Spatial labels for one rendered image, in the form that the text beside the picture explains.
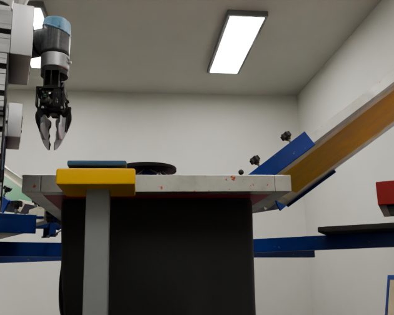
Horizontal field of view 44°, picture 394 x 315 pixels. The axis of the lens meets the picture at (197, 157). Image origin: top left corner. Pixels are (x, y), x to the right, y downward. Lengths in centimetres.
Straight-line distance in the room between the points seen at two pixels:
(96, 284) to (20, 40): 42
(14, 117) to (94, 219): 53
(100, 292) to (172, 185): 32
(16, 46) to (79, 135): 522
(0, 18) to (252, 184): 60
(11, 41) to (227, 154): 531
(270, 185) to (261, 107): 524
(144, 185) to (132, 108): 507
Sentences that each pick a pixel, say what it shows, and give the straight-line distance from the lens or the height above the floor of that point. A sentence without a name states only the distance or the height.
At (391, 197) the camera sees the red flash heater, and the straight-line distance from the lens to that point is 198.
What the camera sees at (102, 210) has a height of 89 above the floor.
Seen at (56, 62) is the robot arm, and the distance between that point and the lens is 136.
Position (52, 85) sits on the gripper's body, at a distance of 132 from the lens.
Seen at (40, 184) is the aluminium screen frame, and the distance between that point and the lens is 108.
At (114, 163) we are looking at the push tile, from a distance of 85.
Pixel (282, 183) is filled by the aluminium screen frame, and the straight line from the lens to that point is 111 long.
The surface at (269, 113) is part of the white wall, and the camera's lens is 633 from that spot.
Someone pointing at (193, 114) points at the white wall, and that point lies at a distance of 614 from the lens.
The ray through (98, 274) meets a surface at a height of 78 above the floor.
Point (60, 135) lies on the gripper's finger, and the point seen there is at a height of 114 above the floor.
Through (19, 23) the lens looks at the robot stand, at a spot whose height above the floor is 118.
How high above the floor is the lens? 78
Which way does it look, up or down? 14 degrees up
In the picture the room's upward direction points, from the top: 1 degrees counter-clockwise
